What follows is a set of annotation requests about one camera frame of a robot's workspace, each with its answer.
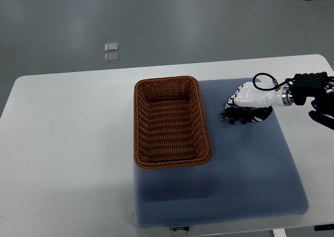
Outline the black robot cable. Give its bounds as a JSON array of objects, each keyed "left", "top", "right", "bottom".
[{"left": 252, "top": 73, "right": 294, "bottom": 92}]

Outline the brown wicker basket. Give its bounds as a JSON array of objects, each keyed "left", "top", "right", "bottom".
[{"left": 134, "top": 76, "right": 212, "bottom": 170}]

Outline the black table control panel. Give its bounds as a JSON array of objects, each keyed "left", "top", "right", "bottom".
[{"left": 314, "top": 223, "right": 334, "bottom": 231}]

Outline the dark toy crocodile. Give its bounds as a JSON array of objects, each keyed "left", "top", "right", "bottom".
[{"left": 220, "top": 106, "right": 257, "bottom": 125}]

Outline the upper metal floor plate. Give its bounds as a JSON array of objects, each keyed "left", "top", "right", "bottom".
[{"left": 104, "top": 42, "right": 118, "bottom": 52}]

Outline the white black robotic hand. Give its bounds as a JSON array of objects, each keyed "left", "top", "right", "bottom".
[{"left": 224, "top": 82, "right": 292, "bottom": 122}]

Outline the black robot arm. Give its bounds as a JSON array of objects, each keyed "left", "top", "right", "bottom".
[{"left": 285, "top": 72, "right": 333, "bottom": 129}]

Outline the blue-grey foam cushion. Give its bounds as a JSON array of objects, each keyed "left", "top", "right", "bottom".
[{"left": 134, "top": 79, "right": 309, "bottom": 228}]

